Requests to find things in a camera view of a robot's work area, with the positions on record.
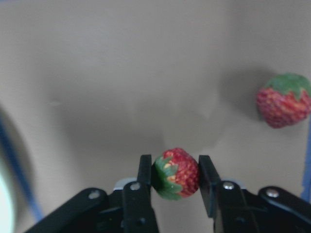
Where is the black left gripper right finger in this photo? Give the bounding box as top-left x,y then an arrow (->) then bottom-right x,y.
198,155 -> 220,217

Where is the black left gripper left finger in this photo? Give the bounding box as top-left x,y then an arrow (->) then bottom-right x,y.
137,154 -> 152,194

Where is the red strawberry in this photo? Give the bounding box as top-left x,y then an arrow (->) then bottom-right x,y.
151,148 -> 200,200
256,73 -> 311,129

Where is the light green plate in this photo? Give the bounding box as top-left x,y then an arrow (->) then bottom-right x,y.
0,109 -> 17,233

